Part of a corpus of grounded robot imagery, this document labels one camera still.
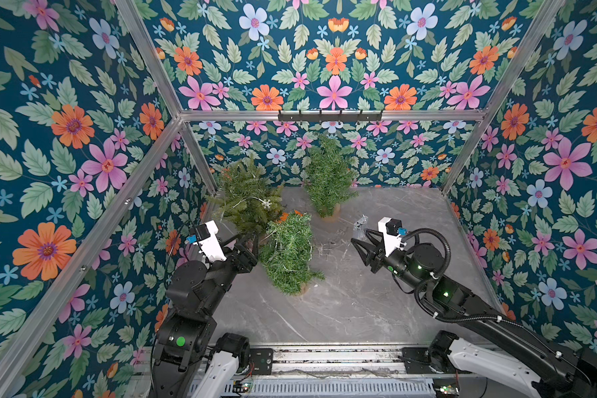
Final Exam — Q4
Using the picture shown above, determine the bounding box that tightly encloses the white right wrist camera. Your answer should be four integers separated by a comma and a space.
378, 217, 408, 256

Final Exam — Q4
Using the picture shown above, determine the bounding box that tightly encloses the dark green tree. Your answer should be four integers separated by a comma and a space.
305, 136, 357, 218
260, 213, 324, 296

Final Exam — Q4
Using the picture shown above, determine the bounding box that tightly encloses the black corrugated cable hose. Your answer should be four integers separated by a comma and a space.
402, 227, 503, 324

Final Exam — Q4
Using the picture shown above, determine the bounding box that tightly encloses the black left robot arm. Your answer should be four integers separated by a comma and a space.
148, 233, 259, 397

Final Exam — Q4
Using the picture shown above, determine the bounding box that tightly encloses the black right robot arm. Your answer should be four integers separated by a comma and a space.
351, 227, 597, 397

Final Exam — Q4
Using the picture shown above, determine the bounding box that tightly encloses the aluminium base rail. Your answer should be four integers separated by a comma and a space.
143, 342, 543, 398

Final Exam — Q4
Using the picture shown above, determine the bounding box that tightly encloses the thin wire string light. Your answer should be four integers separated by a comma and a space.
220, 196, 323, 295

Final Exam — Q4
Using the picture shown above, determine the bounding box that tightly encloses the light green fern christmas tree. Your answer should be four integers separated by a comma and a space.
209, 158, 283, 235

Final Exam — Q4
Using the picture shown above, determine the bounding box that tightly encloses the clear battery box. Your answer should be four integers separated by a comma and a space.
353, 215, 368, 240

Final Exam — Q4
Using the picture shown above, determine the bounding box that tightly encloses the orange plush toy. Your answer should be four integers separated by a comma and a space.
277, 211, 303, 223

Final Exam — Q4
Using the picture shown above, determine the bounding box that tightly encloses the black hook rail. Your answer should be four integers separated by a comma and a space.
278, 109, 383, 124

